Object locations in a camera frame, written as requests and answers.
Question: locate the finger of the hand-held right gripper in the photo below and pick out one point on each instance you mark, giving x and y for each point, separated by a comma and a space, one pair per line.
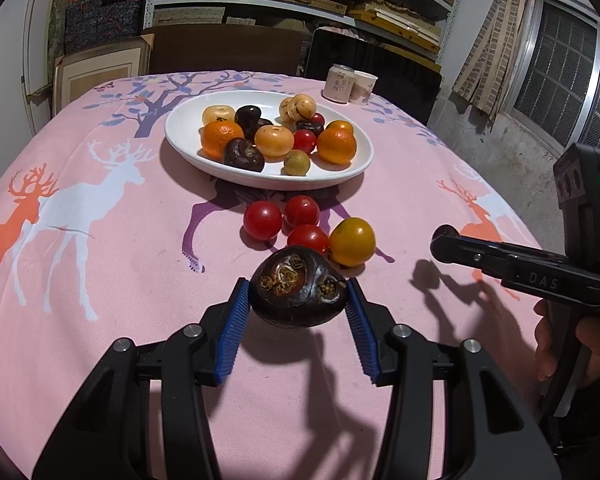
460, 250

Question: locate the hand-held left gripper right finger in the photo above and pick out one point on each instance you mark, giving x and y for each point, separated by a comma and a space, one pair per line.
362, 330

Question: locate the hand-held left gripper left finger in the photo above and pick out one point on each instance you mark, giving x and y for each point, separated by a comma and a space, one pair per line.
232, 330

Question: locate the large dark water chestnut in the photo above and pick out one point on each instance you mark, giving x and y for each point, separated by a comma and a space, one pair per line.
296, 292

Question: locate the white oval plate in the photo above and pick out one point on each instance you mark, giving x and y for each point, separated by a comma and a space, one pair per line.
275, 177

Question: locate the person's right forearm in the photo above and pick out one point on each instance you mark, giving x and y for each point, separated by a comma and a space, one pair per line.
585, 430

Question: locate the yellow orange tomato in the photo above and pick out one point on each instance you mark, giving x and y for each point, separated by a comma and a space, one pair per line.
352, 241

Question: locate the pink deer print tablecloth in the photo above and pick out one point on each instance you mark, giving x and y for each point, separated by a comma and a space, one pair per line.
105, 260

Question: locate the orange mandarin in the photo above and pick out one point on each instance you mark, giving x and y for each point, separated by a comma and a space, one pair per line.
219, 139
336, 147

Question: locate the small green brown longan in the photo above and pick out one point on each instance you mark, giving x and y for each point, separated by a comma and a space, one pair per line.
296, 162

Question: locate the black flat panel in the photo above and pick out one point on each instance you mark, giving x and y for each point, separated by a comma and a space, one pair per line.
400, 75

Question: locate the white paper cup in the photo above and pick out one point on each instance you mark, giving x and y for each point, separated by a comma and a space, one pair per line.
364, 87

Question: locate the pink drink can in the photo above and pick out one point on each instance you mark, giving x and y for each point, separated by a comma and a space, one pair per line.
339, 82

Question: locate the beige checked curtain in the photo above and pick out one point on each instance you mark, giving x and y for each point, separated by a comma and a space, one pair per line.
490, 45

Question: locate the window with metal grille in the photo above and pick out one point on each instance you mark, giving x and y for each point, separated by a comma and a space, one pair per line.
560, 60

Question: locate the spotted yellow round fruit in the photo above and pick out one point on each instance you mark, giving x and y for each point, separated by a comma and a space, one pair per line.
283, 108
302, 107

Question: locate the brown wooden board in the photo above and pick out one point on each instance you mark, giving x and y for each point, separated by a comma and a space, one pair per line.
225, 52

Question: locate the pile of patterned boxes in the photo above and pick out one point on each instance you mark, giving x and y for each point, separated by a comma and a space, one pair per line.
105, 15

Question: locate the light wooden picture frame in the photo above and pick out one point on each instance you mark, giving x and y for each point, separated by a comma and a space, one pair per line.
100, 72

